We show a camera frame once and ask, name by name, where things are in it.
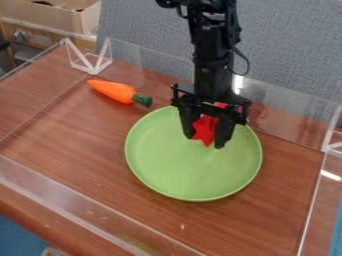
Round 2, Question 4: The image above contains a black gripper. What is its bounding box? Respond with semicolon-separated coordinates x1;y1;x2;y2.
171;83;251;149

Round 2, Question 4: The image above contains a red plastic block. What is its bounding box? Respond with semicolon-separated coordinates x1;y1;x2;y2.
191;102;229;148

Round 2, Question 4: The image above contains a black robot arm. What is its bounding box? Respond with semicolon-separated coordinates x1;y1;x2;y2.
155;0;251;149

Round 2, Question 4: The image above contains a green round plate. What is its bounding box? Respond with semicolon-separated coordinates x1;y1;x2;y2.
124;107;263;202

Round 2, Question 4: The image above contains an orange toy carrot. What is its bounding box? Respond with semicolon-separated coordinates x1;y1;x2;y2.
86;79;152;108

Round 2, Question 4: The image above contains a cardboard box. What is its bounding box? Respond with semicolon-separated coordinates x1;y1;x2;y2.
0;0;101;34

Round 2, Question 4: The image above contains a clear acrylic enclosure wall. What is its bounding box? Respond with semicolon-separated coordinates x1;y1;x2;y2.
0;45;340;256

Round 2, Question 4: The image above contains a black cable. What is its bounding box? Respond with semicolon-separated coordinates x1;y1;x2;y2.
224;43;251;77

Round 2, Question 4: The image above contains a clear acrylic triangle bracket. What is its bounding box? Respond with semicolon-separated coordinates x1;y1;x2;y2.
64;37;112;75

